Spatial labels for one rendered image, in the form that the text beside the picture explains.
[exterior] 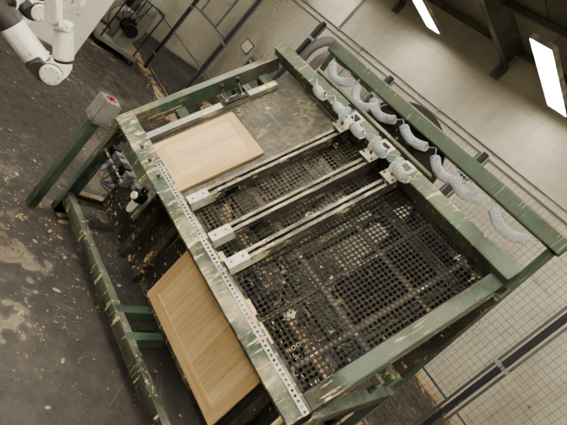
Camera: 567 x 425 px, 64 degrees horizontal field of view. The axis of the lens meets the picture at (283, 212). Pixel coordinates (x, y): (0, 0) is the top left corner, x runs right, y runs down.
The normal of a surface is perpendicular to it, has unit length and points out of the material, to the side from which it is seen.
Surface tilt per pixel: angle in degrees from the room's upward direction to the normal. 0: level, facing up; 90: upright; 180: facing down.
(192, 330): 90
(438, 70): 90
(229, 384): 90
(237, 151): 54
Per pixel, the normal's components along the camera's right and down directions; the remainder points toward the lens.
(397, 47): -0.58, -0.29
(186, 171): -0.04, -0.58
